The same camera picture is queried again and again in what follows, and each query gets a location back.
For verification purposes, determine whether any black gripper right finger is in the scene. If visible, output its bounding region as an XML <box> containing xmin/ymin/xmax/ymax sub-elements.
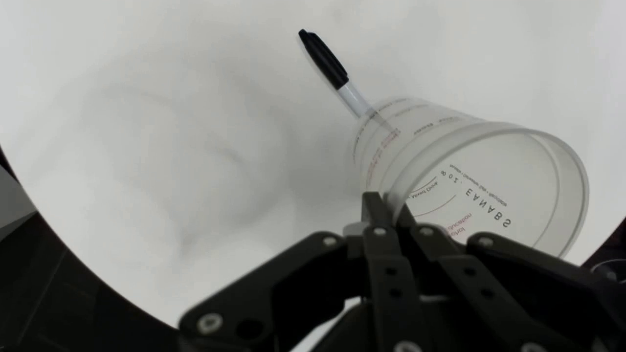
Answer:
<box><xmin>397</xmin><ymin>208</ymin><xmax>626</xmax><ymax>352</ymax></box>

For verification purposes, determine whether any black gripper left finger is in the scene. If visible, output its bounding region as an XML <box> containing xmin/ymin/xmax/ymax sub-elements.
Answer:
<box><xmin>178</xmin><ymin>194</ymin><xmax>430</xmax><ymax>352</ymax></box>

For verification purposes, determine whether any clear plastic measuring cup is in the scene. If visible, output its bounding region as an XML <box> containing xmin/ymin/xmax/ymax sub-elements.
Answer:
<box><xmin>350</xmin><ymin>98</ymin><xmax>588</xmax><ymax>257</ymax></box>

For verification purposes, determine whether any round white table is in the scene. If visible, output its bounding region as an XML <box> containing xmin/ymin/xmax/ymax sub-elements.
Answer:
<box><xmin>0</xmin><ymin>0</ymin><xmax>626</xmax><ymax>323</ymax></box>

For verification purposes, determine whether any black and white marker pen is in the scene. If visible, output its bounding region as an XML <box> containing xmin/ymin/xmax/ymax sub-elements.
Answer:
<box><xmin>297</xmin><ymin>30</ymin><xmax>373</xmax><ymax>120</ymax></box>

